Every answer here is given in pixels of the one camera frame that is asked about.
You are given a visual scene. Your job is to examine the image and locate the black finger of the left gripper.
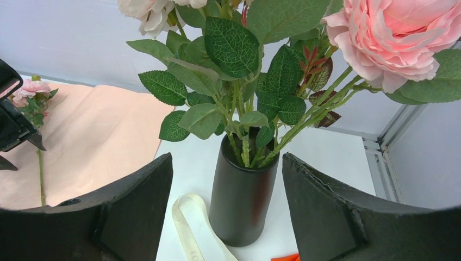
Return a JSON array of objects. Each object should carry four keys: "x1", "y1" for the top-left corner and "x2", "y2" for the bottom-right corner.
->
[{"x1": 1, "y1": 99, "x2": 46, "y2": 152}]

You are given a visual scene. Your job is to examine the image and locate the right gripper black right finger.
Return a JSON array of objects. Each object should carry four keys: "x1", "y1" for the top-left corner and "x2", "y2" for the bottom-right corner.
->
[{"x1": 282, "y1": 153, "x2": 460, "y2": 260}]

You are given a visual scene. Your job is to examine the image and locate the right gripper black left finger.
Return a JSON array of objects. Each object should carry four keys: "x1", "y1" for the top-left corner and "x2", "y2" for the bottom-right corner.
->
[{"x1": 1, "y1": 153, "x2": 173, "y2": 260}]

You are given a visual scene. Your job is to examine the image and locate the small pink rose stem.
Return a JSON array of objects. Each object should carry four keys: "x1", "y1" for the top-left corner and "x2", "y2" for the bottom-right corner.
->
[{"x1": 10, "y1": 74, "x2": 59, "y2": 208}]

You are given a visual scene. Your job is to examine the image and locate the pink paper bouquet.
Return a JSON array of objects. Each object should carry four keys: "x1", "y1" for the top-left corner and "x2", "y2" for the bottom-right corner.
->
[{"x1": 1, "y1": 82, "x2": 173, "y2": 210}]

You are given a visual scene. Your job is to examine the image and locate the cream printed ribbon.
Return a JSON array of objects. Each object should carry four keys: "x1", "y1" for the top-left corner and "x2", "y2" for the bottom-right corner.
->
[{"x1": 171, "y1": 194, "x2": 237, "y2": 260}]

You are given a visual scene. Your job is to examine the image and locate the peach pink rose stems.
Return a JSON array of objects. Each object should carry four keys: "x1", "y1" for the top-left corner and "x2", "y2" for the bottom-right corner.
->
[{"x1": 126, "y1": 0, "x2": 332, "y2": 168}]

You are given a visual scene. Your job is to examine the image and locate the white rose stem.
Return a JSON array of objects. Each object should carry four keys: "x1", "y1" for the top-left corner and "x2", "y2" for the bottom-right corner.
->
[{"x1": 117, "y1": 1, "x2": 263, "y2": 142}]

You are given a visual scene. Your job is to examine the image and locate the black cylindrical vase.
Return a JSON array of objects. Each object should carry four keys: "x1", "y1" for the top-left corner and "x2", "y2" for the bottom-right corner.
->
[{"x1": 209, "y1": 136, "x2": 279, "y2": 247}]

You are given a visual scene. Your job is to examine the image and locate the orange paper piece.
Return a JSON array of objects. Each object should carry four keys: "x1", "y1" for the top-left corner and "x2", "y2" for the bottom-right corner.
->
[{"x1": 270, "y1": 253, "x2": 301, "y2": 261}]

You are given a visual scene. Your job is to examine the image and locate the peach white artificial roses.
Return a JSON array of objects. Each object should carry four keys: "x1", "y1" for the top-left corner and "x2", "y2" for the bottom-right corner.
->
[{"x1": 216, "y1": 35, "x2": 344, "y2": 169}]

